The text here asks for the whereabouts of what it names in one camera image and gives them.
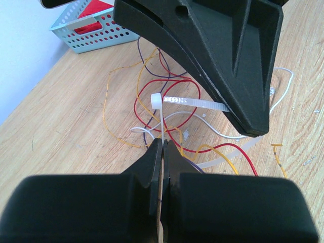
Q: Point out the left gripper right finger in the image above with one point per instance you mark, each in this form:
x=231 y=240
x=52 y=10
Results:
x=204 y=207

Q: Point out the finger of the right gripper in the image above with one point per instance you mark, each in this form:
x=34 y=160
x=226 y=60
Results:
x=228 y=47

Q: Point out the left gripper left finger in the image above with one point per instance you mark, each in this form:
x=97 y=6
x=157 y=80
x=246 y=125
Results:
x=88 y=207

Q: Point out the white zip tie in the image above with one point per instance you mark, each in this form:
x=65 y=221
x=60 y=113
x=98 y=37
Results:
x=156 y=103

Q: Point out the light blue plastic basket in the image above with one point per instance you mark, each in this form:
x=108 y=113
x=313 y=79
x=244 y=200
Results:
x=89 y=25

